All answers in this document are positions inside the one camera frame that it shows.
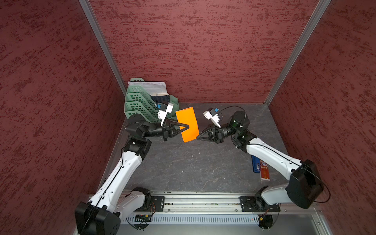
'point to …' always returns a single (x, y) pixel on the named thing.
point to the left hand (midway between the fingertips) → (186, 130)
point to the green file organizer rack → (138, 101)
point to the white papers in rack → (153, 87)
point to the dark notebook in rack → (160, 98)
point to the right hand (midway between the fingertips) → (198, 141)
